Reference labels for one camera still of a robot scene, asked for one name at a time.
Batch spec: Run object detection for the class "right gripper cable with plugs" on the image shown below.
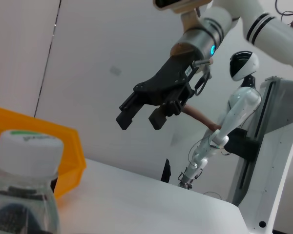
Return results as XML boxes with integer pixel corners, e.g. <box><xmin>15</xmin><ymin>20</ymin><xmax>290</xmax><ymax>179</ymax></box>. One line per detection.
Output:
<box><xmin>191</xmin><ymin>58</ymin><xmax>214</xmax><ymax>96</ymax></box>

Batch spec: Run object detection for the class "white lift column stand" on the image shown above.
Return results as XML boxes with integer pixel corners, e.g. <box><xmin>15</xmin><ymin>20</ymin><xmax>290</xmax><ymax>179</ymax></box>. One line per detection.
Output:
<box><xmin>228</xmin><ymin>76</ymin><xmax>293</xmax><ymax>234</ymax></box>

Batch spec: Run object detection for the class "yellow plastic bin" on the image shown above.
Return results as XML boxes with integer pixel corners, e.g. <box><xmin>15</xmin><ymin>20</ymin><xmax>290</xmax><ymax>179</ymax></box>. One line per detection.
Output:
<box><xmin>0</xmin><ymin>104</ymin><xmax>87</xmax><ymax>199</ymax></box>

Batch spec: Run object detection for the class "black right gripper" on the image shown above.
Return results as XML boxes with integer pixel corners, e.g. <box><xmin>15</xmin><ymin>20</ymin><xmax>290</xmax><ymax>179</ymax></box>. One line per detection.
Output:
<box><xmin>115</xmin><ymin>50</ymin><xmax>201</xmax><ymax>131</ymax></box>

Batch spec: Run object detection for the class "clear green-label water bottle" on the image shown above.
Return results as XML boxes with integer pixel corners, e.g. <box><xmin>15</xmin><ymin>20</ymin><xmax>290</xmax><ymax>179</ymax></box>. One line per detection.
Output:
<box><xmin>0</xmin><ymin>129</ymin><xmax>65</xmax><ymax>234</ymax></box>

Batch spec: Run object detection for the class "bare skin forearm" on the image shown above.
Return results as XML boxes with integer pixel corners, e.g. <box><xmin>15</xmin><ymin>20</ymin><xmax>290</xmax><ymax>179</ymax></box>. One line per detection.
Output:
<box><xmin>182</xmin><ymin>104</ymin><xmax>222</xmax><ymax>131</ymax></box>

